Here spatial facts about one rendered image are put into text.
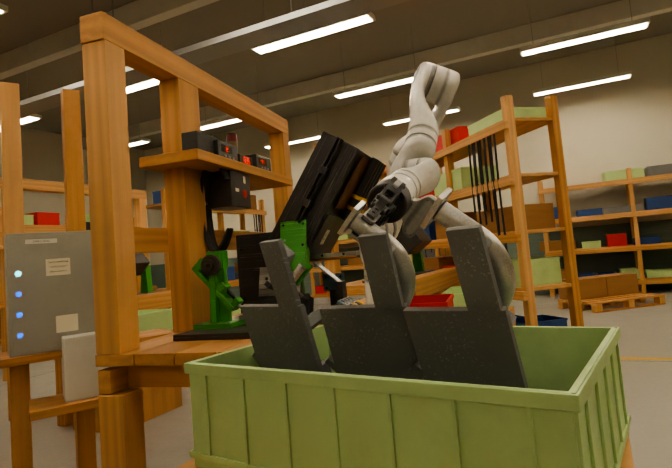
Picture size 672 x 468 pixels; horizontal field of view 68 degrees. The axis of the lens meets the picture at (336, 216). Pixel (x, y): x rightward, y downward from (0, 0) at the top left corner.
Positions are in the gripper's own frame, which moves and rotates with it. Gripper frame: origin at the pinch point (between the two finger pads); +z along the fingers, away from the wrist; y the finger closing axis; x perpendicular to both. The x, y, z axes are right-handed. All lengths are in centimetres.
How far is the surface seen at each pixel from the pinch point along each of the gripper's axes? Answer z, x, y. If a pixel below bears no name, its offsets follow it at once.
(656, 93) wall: -1020, 217, 27
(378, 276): 5.5, 6.4, -2.8
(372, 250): 5.5, 3.5, 0.2
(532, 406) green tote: 22.7, 27.6, 6.4
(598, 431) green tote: 14.8, 38.2, 4.0
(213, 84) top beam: -116, -100, -51
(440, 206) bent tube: 6.1, 7.6, 12.3
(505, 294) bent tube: 7.1, 21.4, 7.8
